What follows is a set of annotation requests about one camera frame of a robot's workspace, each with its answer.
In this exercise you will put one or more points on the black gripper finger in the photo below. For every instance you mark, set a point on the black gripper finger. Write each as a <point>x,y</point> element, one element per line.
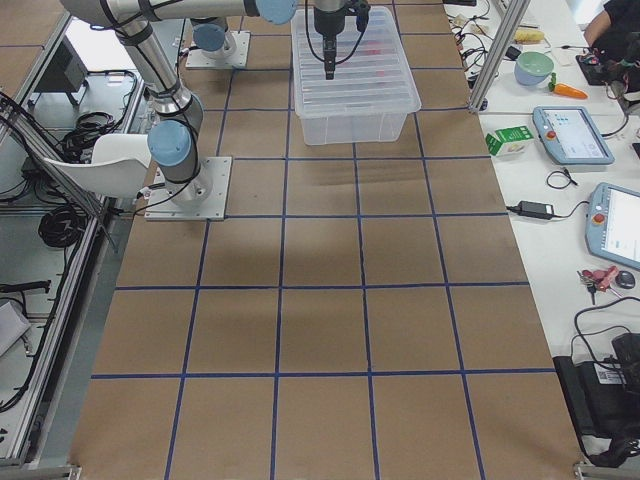
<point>329,61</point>

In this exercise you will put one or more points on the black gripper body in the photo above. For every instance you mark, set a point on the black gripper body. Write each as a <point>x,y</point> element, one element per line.
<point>327,21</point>

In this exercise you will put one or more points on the clear plastic storage box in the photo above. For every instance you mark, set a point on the clear plastic storage box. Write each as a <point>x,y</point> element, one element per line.
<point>382,127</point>

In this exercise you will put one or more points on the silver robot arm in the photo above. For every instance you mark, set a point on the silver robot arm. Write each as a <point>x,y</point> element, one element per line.
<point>173,142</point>
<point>212,37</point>

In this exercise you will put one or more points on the yellow sponge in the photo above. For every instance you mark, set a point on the yellow sponge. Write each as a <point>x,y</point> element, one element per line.
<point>527,36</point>

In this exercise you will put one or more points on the green and blue bowl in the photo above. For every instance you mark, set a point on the green and blue bowl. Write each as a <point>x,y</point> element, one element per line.
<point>532,68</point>

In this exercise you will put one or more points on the green white carton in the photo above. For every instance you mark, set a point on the green white carton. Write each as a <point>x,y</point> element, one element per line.
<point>508,141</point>

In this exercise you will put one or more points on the toy carrot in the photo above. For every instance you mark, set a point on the toy carrot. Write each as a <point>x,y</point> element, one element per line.
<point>565,90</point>

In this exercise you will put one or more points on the white plastic chair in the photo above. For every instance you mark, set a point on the white plastic chair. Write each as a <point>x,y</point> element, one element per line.
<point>118,166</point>

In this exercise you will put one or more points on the far teach pendant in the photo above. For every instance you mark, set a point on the far teach pendant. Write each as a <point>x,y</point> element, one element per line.
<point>570,137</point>

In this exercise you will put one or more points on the teach pendant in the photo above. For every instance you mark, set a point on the teach pendant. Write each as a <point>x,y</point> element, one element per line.
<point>612,224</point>
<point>570,137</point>

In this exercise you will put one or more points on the black power adapter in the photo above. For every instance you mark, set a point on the black power adapter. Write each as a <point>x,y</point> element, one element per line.
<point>532,209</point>

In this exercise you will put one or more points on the near teach pendant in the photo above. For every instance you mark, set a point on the near teach pendant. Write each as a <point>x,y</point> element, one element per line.
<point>612,224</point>

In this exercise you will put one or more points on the red key bunch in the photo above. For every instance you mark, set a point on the red key bunch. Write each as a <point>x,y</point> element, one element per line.
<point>597,280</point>

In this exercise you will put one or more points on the aluminium frame post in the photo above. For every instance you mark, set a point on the aluminium frame post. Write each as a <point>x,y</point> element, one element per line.
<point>504,35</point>

